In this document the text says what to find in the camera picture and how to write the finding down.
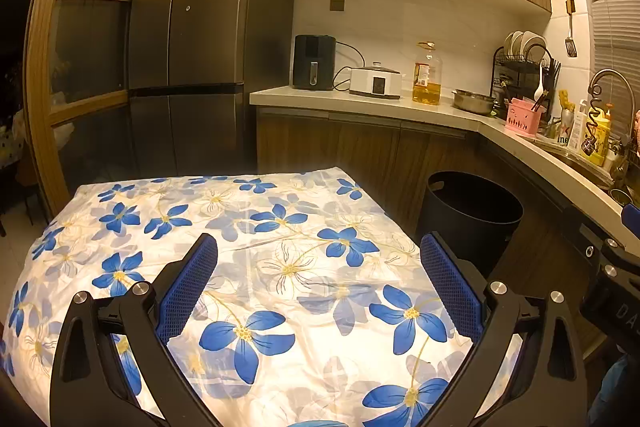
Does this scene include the black trash bin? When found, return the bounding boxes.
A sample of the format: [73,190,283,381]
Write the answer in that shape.
[425,171,524,279]

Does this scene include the person's right forearm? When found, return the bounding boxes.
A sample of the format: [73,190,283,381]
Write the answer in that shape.
[600,352,638,427]

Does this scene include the dark steel refrigerator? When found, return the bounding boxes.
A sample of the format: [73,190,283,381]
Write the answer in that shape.
[127,0,296,181]

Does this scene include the metal faucet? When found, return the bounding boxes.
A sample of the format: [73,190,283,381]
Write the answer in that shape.
[587,68,636,142]

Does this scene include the hanging metal spatula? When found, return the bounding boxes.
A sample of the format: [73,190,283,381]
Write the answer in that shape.
[565,0,579,58]

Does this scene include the white bottle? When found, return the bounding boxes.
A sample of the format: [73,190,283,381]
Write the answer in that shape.
[570,99,590,153]

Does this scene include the metal bowl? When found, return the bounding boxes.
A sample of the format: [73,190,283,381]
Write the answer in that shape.
[451,89,499,117]

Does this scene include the wooden framed glass door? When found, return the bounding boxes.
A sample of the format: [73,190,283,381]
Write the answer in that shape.
[25,0,166,219]

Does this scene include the polka dot covered table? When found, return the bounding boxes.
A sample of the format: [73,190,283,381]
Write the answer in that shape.
[0,122,27,174]

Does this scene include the black power cable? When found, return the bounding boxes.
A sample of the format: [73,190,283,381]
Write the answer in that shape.
[332,41,366,93]

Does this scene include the metal sink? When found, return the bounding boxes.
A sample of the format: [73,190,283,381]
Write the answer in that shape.
[542,139,619,188]

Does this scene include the cooking oil bottle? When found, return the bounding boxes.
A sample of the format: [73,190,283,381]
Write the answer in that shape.
[412,41,444,106]

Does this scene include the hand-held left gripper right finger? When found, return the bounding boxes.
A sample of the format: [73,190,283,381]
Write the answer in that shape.
[420,231,588,427]

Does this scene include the black dish rack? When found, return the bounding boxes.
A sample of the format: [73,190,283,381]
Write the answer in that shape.
[492,32,561,121]

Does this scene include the yellow bottle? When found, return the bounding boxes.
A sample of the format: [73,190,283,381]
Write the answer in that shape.
[590,104,612,167]

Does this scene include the black air fryer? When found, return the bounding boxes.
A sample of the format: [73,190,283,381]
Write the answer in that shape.
[292,34,337,92]

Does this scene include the white rice cooker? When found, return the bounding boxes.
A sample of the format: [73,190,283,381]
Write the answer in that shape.
[348,64,404,100]

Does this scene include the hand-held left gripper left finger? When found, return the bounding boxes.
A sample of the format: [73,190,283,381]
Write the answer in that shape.
[50,233,221,427]

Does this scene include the pink utensil holder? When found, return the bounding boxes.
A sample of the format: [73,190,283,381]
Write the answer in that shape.
[505,98,544,136]

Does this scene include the blue floral tablecloth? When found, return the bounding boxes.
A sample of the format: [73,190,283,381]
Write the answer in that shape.
[0,166,526,427]

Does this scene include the drink can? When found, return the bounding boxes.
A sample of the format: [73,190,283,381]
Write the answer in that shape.
[557,109,574,147]

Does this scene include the wooden kitchen base cabinet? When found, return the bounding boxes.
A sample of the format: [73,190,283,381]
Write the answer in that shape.
[249,87,640,358]

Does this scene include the black coiled hose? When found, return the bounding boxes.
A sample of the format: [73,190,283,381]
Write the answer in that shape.
[582,87,604,158]

